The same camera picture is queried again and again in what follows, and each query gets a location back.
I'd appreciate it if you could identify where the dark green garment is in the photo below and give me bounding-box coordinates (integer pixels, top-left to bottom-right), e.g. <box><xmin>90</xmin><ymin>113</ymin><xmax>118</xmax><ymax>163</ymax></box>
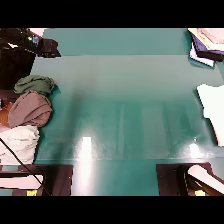
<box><xmin>13</xmin><ymin>74</ymin><xmax>56</xmax><ymax>97</ymax></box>

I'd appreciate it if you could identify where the brown garment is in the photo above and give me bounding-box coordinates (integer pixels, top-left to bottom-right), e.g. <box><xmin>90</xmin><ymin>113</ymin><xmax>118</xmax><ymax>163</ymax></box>
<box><xmin>7</xmin><ymin>91</ymin><xmax>54</xmax><ymax>130</ymax></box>

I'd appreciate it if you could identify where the pale white garment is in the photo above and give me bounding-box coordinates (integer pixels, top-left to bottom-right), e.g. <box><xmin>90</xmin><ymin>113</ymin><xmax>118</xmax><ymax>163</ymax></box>
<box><xmin>0</xmin><ymin>124</ymin><xmax>41</xmax><ymax>165</ymax></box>

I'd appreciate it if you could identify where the white T-shirt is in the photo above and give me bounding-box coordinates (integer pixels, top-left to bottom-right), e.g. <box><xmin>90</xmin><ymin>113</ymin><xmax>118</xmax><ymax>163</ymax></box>
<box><xmin>196</xmin><ymin>83</ymin><xmax>224</xmax><ymax>147</ymax></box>

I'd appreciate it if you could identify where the white folded garment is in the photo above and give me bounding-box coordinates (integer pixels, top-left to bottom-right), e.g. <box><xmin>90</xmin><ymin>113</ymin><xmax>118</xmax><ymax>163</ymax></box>
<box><xmin>188</xmin><ymin>42</ymin><xmax>216</xmax><ymax>68</ymax></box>

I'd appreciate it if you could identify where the cream garment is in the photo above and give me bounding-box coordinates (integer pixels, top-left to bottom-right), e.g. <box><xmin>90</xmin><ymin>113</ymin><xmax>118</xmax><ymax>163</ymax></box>
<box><xmin>187</xmin><ymin>27</ymin><xmax>224</xmax><ymax>52</ymax></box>

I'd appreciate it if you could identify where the black cable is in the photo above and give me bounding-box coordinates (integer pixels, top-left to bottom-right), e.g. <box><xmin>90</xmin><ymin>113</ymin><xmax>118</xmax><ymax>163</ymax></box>
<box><xmin>0</xmin><ymin>137</ymin><xmax>52</xmax><ymax>197</ymax></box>

